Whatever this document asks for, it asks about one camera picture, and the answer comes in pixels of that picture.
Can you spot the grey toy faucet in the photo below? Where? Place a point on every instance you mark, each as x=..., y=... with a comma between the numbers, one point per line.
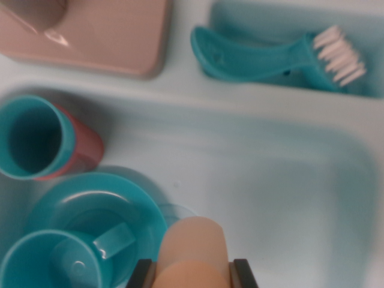
x=105, y=36

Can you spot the teal mug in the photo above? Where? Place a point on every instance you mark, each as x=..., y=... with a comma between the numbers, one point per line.
x=45, y=264

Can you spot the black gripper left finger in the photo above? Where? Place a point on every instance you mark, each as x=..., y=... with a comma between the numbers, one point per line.
x=142, y=276

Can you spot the teal dish brush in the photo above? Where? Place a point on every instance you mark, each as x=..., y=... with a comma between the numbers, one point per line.
x=240, y=63

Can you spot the light blue toy sink unit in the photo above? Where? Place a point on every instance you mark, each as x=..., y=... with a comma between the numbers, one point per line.
x=270, y=165

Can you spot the teal tumbler cup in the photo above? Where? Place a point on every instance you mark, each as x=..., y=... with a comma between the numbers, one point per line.
x=33, y=141

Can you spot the teal plate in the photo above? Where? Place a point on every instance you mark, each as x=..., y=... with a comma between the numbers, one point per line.
x=144, y=210

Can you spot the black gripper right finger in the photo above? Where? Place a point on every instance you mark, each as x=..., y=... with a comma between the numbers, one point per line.
x=243, y=276

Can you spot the cream detergent bottle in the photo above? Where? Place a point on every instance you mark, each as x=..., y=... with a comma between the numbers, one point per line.
x=192, y=246

